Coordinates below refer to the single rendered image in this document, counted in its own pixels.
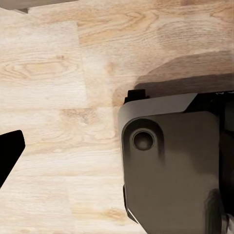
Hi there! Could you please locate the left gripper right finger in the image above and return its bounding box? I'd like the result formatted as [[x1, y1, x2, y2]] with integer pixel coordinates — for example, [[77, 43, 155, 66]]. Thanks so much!
[[218, 130, 234, 169]]

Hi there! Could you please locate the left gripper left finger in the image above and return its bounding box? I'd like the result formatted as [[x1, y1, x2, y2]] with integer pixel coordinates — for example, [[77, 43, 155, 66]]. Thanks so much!
[[0, 130, 25, 188]]

